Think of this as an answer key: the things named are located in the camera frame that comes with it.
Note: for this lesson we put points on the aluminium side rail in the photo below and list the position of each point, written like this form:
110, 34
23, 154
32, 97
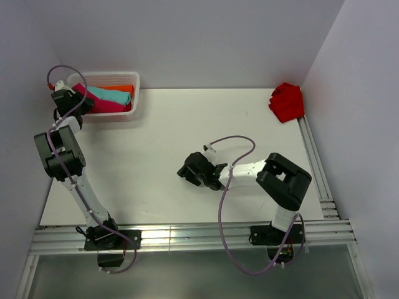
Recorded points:
327, 202

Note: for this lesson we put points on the red crumpled t shirt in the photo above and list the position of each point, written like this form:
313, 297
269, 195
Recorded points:
287, 103

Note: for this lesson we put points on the aluminium front rail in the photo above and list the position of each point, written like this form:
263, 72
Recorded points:
65, 240

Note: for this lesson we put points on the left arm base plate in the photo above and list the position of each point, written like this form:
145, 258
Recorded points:
115, 242

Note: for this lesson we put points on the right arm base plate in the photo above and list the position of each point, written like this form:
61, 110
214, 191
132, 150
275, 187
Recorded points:
269, 236

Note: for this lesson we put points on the teal rolled t shirt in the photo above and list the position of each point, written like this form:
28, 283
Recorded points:
111, 95

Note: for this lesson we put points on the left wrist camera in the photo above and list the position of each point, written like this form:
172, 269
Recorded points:
59, 85

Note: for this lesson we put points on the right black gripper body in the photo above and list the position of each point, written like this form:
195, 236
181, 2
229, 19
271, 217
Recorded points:
196, 179

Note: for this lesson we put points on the orange rolled t shirt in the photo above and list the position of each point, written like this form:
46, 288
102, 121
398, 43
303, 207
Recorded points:
127, 88

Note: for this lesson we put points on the white plastic basket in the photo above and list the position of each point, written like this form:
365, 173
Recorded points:
109, 80

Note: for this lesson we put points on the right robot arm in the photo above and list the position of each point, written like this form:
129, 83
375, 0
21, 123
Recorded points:
284, 181

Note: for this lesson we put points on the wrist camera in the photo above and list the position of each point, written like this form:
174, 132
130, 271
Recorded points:
59, 85
208, 148

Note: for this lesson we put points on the pink t shirt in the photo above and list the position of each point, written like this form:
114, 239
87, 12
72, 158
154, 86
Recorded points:
100, 106

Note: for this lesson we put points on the red rolled t shirt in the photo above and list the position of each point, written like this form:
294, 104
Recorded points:
128, 107

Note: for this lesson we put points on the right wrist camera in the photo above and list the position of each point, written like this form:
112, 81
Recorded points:
208, 148

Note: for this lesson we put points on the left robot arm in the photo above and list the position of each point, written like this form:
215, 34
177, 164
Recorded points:
64, 161

